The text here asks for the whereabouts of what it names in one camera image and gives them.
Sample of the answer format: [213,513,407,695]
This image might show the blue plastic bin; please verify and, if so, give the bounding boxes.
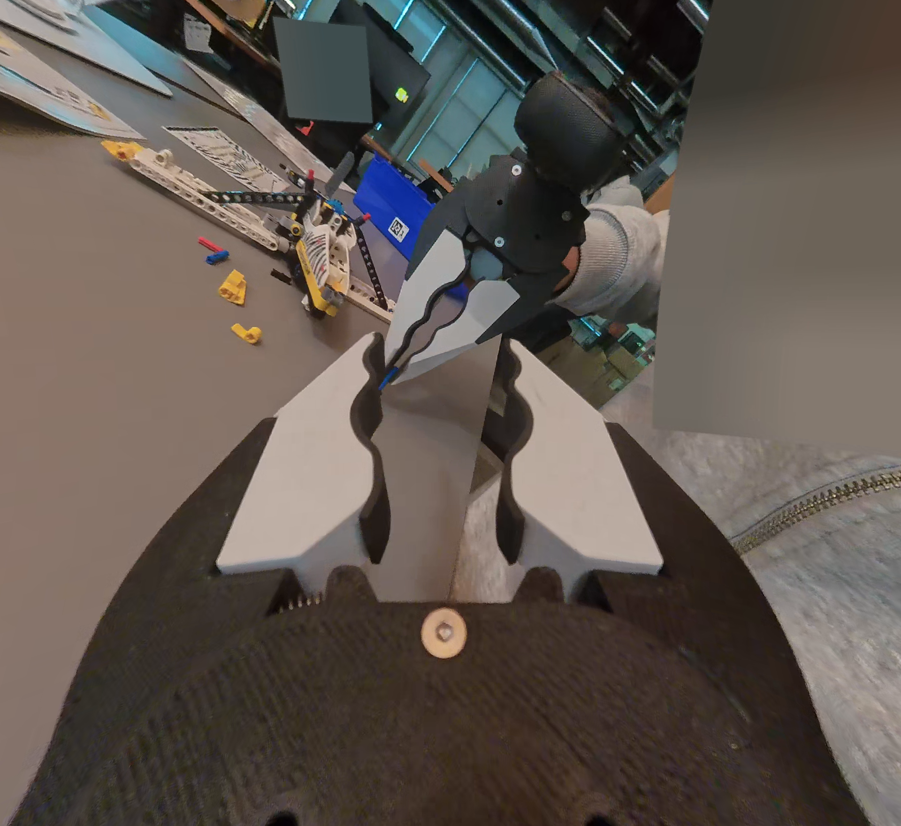
[352,154,471,299]

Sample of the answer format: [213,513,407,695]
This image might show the open instruction booklet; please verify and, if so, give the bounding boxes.
[0,31,147,141]

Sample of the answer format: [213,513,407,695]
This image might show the zebra sticker sheet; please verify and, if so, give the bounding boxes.
[162,126,290,194]

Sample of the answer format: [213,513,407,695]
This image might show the cardboard boxes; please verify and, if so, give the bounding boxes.
[542,319,656,405]

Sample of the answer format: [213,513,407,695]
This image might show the person's right forearm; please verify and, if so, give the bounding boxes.
[556,175,670,320]

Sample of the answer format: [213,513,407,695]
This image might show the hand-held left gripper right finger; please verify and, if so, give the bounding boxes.
[495,337,664,602]

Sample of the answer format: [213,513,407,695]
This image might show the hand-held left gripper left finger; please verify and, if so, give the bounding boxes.
[216,332,391,588]

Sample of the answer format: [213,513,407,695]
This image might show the silver monitor stand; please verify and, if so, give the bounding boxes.
[0,0,180,99]

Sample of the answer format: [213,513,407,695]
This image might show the printed paper sheet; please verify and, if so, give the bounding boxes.
[186,59,353,194]

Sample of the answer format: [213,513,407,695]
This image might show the zebra striped lego plane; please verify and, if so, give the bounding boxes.
[100,136,398,320]

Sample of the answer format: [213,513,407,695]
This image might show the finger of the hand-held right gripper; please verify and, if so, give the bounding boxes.
[390,277,523,387]
[386,228,471,384]

